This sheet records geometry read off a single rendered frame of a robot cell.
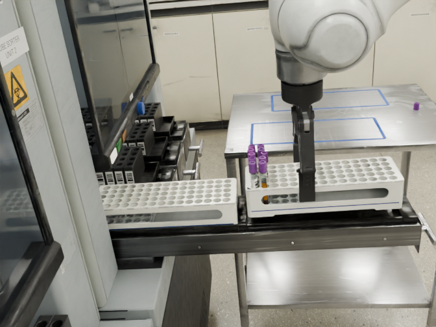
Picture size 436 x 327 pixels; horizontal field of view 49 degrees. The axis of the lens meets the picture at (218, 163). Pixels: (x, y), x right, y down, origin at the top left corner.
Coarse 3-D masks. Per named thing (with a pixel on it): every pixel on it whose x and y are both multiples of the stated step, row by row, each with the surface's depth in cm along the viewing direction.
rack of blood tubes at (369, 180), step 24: (288, 168) 98; (336, 168) 97; (360, 168) 95; (384, 168) 95; (264, 192) 92; (288, 192) 91; (336, 192) 98; (360, 192) 98; (384, 192) 97; (264, 216) 94
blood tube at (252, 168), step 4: (248, 164) 90; (252, 164) 89; (248, 168) 90; (252, 168) 90; (256, 168) 90; (252, 172) 90; (256, 172) 90; (252, 176) 91; (256, 176) 91; (252, 180) 91; (256, 180) 91; (252, 184) 92; (256, 184) 92; (252, 188) 92; (256, 188) 92
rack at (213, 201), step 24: (120, 192) 102; (144, 192) 100; (168, 192) 99; (192, 192) 99; (216, 192) 99; (120, 216) 102; (144, 216) 99; (168, 216) 101; (192, 216) 100; (216, 216) 100
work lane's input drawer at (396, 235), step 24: (240, 216) 97; (288, 216) 98; (312, 216) 97; (336, 216) 97; (360, 216) 96; (384, 216) 95; (408, 216) 92; (120, 240) 96; (144, 240) 96; (168, 240) 96; (192, 240) 95; (216, 240) 95; (240, 240) 95; (264, 240) 95; (288, 240) 94; (312, 240) 94; (336, 240) 94; (360, 240) 94; (384, 240) 93; (408, 240) 93; (432, 240) 95
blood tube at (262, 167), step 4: (260, 164) 89; (264, 164) 89; (260, 168) 90; (264, 168) 90; (260, 172) 90; (264, 172) 90; (260, 176) 91; (264, 176) 91; (260, 180) 92; (264, 180) 91; (264, 184) 91; (264, 196) 93; (268, 196) 93; (264, 200) 93; (268, 200) 94
